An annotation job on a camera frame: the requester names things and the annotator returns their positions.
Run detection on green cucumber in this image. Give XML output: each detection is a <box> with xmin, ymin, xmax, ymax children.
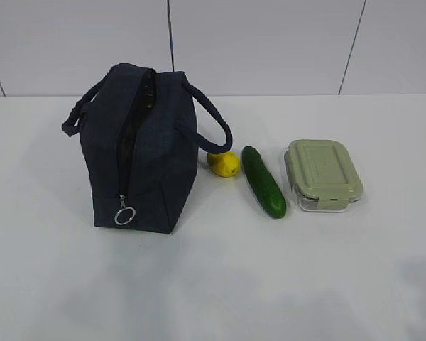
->
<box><xmin>241</xmin><ymin>146</ymin><xmax>287</xmax><ymax>219</ymax></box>

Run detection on yellow lemon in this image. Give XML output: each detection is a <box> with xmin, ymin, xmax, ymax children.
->
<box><xmin>207</xmin><ymin>151</ymin><xmax>240</xmax><ymax>178</ymax></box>

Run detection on navy blue lunch bag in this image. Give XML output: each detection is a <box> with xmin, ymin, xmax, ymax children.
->
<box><xmin>62</xmin><ymin>63</ymin><xmax>233</xmax><ymax>234</ymax></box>

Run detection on glass container green lid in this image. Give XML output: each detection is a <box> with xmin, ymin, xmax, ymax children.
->
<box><xmin>284</xmin><ymin>139</ymin><xmax>364</xmax><ymax>212</ymax></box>

